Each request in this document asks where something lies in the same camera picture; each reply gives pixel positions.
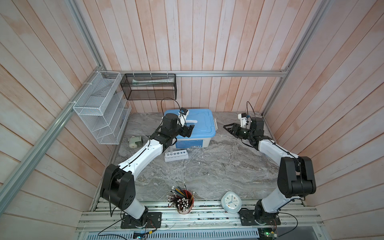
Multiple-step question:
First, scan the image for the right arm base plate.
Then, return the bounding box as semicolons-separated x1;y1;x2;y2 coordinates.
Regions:
238;209;281;226

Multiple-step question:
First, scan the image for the white plastic storage bin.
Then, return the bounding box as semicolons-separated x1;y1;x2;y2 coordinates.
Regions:
174;119;218;149

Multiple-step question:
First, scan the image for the red cup of pencils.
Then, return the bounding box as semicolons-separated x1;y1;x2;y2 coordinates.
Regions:
168;185;195;215

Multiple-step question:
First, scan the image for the black wire mesh basket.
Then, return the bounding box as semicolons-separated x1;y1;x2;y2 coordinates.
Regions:
120;73;178;101

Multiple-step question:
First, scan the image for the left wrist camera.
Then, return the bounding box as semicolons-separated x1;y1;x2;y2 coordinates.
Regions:
179;108;189;126

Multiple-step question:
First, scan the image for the white test tube rack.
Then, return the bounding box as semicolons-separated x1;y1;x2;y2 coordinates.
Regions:
165;150;189;162

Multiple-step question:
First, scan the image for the white wire mesh shelf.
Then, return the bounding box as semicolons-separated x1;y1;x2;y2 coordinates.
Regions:
74;71;132;145

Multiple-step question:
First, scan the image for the blue plastic bin lid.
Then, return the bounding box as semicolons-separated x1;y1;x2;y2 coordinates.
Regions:
177;109;217;140

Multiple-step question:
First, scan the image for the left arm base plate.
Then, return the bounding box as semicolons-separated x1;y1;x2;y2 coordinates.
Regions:
121;212;162;229

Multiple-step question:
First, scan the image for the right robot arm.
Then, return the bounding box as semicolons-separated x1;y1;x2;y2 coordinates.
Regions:
223;114;317;225

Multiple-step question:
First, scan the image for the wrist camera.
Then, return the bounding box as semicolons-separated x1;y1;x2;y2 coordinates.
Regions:
238;113;250;128
179;108;189;126

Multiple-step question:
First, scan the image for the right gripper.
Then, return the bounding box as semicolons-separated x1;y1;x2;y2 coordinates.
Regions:
223;123;253;141

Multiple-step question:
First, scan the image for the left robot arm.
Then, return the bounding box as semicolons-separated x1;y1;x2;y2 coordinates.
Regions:
100;108;194;227

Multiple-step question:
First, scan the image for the green white pencil sharpener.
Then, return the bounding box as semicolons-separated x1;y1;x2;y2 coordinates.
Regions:
129;136;143;149

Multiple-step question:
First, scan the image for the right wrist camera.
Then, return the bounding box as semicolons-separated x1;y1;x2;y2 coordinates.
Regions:
238;113;250;128

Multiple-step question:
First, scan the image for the white alarm clock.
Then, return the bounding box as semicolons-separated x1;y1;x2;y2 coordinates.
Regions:
221;191;242;214

